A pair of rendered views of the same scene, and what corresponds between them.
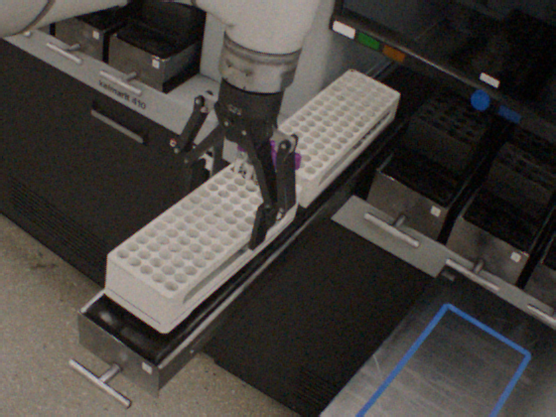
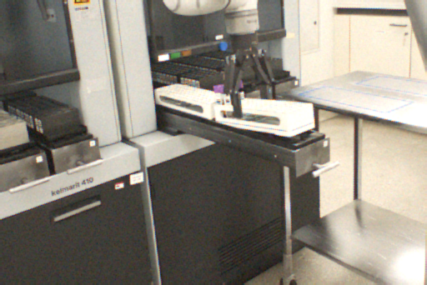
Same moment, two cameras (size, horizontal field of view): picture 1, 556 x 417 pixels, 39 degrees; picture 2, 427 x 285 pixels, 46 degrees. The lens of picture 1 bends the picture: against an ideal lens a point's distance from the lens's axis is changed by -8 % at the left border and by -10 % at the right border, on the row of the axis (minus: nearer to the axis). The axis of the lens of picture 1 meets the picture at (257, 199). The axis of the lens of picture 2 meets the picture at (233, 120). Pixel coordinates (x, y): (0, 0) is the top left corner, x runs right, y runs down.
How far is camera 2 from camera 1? 1.41 m
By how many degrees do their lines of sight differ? 62
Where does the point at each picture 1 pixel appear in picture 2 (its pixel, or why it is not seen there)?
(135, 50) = (75, 145)
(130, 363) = (318, 152)
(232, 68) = (250, 22)
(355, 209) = not seen: hidden behind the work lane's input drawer
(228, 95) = (250, 37)
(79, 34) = (23, 170)
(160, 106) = (102, 169)
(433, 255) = not seen: hidden behind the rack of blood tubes
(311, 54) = (146, 87)
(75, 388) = not seen: outside the picture
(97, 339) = (304, 157)
